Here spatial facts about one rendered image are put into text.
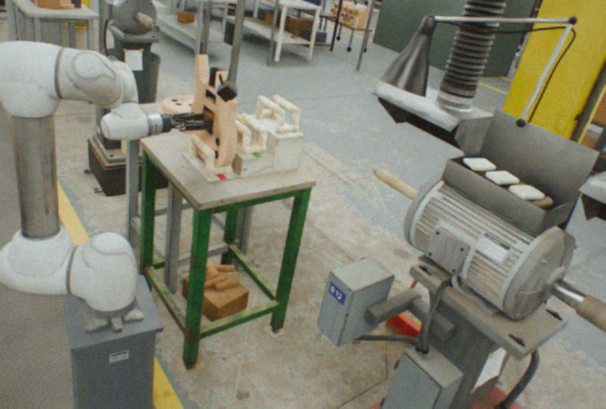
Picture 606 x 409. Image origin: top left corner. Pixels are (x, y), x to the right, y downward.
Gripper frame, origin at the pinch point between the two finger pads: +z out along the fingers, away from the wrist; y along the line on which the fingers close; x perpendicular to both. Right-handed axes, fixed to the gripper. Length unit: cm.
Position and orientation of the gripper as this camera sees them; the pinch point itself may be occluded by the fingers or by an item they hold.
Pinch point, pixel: (206, 119)
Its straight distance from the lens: 202.4
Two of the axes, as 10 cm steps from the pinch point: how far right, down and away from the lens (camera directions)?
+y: 5.8, 4.5, -6.8
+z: 8.0, -1.4, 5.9
